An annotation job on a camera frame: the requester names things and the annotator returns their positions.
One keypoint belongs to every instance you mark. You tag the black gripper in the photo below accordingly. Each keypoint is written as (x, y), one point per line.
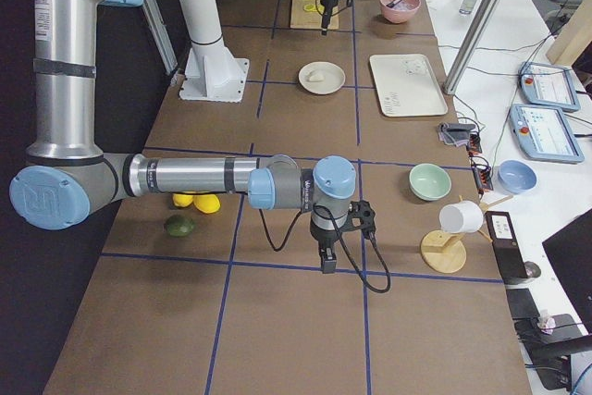
(322, 238)
(327, 0)

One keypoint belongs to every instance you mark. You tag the cream round plate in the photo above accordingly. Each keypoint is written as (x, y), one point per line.
(334, 78)

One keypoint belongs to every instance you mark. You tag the white bear tray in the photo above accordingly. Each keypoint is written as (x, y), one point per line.
(406, 86)

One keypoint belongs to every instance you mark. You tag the lemon slice top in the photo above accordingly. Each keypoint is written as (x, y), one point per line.
(310, 8)

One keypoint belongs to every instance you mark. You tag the bamboo cutting board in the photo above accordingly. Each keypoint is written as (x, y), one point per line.
(299, 19)

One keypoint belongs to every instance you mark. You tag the pink bowl with ice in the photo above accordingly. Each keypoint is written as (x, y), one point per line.
(401, 12)

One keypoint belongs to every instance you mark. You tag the wooden mug stand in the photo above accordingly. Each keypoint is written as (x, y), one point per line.
(444, 251)

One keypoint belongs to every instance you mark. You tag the green bowl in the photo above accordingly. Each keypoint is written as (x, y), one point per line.
(429, 182)

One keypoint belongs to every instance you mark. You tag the yellow lemon far one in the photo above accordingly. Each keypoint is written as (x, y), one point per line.
(206, 203)

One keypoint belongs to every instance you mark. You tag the white mug on stand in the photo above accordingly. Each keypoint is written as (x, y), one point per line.
(462, 217)

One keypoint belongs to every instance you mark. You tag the green lime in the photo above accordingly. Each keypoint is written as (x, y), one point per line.
(179, 226)

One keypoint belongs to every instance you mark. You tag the yellow lemon near lime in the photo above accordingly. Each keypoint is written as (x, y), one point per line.
(182, 200)

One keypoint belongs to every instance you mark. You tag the orange black electronics board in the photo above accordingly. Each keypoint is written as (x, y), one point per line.
(482, 170)

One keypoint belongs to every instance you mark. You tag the black box white label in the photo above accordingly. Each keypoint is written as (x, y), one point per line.
(505, 246)

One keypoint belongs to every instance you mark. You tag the blue bowl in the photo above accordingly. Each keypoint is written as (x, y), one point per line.
(516, 177)

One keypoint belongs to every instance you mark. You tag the teach pendant far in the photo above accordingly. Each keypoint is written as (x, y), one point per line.
(545, 84)

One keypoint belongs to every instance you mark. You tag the teach pendant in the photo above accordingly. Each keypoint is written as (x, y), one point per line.
(545, 84)
(544, 134)

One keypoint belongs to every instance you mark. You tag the black monitor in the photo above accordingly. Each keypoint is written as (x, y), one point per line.
(569, 254)

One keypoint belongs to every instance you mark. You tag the teach pendant near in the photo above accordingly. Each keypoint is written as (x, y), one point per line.
(544, 134)

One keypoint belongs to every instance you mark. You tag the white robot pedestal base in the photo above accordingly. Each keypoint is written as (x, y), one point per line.
(212, 72)

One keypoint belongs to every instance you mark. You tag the aluminium frame post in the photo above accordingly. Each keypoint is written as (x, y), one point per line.
(469, 44)

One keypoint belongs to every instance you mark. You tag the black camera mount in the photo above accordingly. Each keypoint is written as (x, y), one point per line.
(557, 349)

